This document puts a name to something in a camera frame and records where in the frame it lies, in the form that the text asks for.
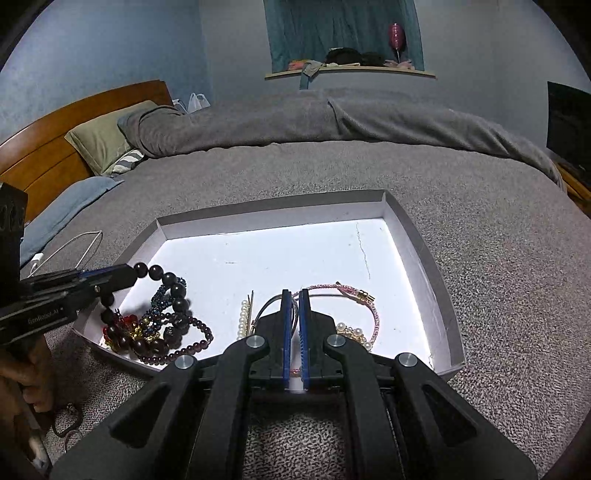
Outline red bead tassel charm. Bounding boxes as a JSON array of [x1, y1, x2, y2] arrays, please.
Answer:
[[100, 309, 150, 356]]

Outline dark red bead bracelet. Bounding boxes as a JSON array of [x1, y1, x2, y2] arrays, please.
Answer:
[[131, 316, 216, 367]]

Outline large black bead bracelet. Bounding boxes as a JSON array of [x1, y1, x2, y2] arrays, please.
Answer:
[[98, 261, 191, 351]]

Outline pink braided cord bracelet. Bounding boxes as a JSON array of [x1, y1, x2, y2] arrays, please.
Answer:
[[250, 281, 381, 351]]

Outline left hand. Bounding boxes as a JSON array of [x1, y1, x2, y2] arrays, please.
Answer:
[[1, 335, 55, 419]]

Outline light blue cloth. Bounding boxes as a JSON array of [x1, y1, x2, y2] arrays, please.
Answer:
[[20, 176, 123, 267]]

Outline grey shallow cardboard tray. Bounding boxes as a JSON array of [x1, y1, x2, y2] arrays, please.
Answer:
[[71, 189, 465, 381]]

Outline striped pillow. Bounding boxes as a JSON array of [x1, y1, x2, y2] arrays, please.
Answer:
[[106, 149, 145, 176]]

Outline wooden headboard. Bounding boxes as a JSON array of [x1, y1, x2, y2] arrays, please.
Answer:
[[1, 80, 171, 222]]

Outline olive green pillow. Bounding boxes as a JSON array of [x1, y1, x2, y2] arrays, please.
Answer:
[[64, 100, 156, 175]]

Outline white plastic bag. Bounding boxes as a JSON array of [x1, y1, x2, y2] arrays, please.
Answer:
[[173, 93, 211, 114]]

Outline grey bed cover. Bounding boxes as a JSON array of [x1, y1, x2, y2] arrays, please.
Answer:
[[44, 141, 590, 474]]

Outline grey rolled duvet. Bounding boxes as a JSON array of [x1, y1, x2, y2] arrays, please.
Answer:
[[117, 88, 563, 185]]

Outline wooden tv stand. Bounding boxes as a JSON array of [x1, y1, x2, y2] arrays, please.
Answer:
[[555, 161, 590, 215]]

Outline teal curtain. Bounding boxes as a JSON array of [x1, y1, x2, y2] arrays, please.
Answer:
[[263, 0, 425, 72]]

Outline black clothes on sill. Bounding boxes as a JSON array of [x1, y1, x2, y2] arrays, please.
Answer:
[[325, 47, 385, 67]]

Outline wooden window sill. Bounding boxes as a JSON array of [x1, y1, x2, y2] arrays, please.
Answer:
[[264, 65, 437, 81]]

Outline black television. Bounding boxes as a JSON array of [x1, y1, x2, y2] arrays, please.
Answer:
[[546, 82, 591, 169]]

